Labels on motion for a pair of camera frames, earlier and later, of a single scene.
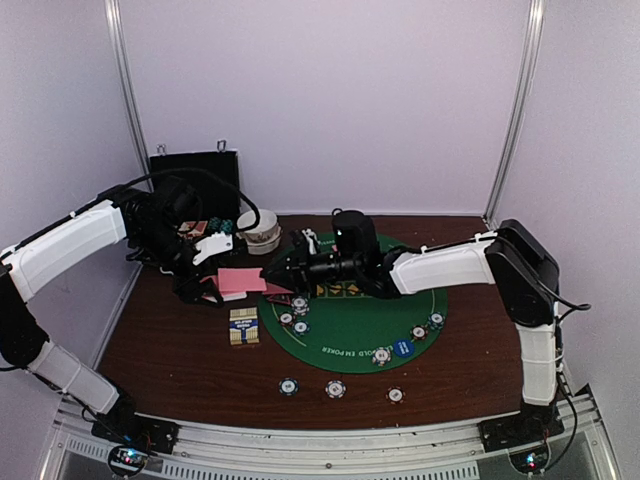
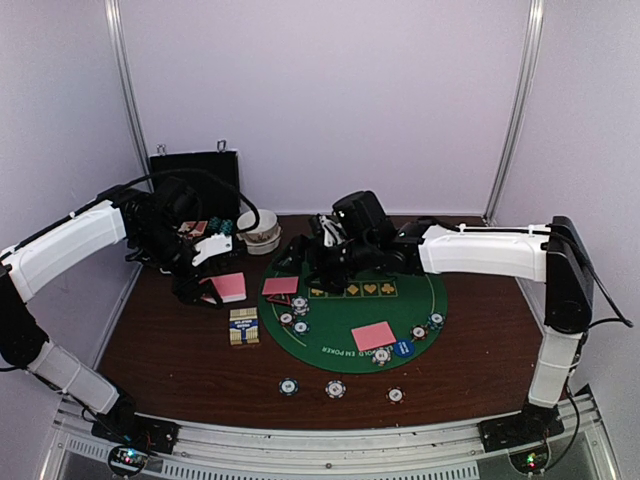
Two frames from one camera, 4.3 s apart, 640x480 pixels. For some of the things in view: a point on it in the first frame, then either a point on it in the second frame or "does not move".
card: [273, 289] does not move
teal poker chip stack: [289, 386] does not move
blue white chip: [382, 355] does not move
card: [241, 279] -> [373, 336]
